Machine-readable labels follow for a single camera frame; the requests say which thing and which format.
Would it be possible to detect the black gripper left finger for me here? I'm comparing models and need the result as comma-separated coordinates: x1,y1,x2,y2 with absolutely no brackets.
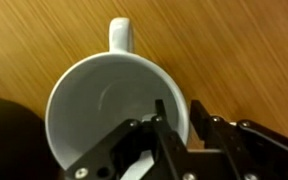
63,98,189,180

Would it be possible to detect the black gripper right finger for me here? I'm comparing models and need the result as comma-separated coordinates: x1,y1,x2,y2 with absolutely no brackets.
189,99,288,180

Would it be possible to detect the white ceramic mug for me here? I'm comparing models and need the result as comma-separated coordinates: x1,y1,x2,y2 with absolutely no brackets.
44,17,190,180

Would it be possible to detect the black plastic trash bin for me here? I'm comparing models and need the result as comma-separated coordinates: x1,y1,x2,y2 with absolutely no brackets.
0,93,65,180

